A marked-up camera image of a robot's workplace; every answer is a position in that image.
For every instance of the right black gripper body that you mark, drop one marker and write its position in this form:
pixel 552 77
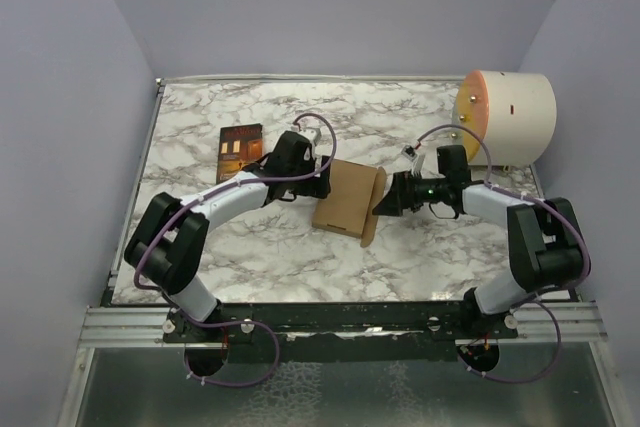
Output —
pixel 424 190

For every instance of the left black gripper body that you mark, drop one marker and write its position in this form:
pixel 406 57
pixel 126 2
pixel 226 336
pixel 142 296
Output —
pixel 314 186

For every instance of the cream cylinder with coloured face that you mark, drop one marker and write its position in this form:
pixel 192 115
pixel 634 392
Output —
pixel 509 118

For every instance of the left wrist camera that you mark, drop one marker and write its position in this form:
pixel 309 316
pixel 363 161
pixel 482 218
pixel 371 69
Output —
pixel 312 134

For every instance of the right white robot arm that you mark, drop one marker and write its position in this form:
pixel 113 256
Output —
pixel 544 246

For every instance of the brown cardboard box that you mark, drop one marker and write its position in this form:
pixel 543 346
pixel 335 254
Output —
pixel 348 209

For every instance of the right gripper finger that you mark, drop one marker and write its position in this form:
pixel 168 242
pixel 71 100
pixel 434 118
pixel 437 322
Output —
pixel 389 206
pixel 398 189

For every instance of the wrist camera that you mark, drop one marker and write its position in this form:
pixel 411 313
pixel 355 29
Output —
pixel 312 134
pixel 412 153

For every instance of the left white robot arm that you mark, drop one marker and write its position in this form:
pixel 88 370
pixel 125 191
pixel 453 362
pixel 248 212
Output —
pixel 168 243

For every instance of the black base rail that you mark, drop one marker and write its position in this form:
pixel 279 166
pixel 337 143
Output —
pixel 276 333

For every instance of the dark paperback book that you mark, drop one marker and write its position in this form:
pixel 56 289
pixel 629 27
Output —
pixel 238 146

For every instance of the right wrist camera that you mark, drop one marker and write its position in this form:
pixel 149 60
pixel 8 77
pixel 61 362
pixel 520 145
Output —
pixel 412 153

